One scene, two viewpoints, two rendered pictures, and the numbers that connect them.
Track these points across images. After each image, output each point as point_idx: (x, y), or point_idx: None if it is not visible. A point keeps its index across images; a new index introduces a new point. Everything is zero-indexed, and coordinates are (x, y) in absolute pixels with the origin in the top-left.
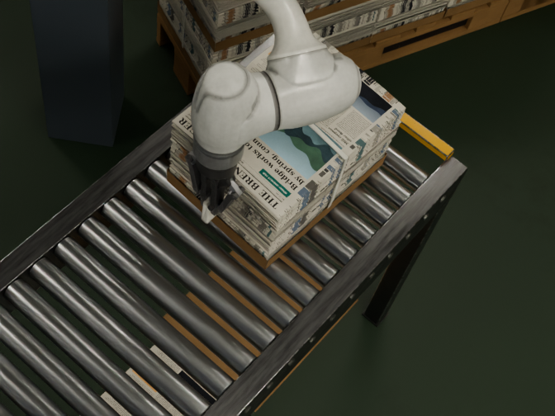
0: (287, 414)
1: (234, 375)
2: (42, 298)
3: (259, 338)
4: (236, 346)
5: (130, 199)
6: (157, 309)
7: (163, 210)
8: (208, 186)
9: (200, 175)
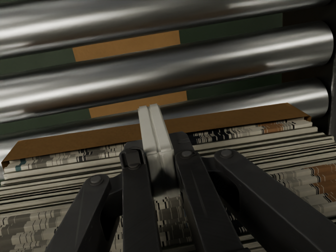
0: (56, 65)
1: (106, 51)
2: None
3: None
4: None
5: (305, 24)
6: (187, 36)
7: (246, 57)
8: (195, 231)
9: (264, 229)
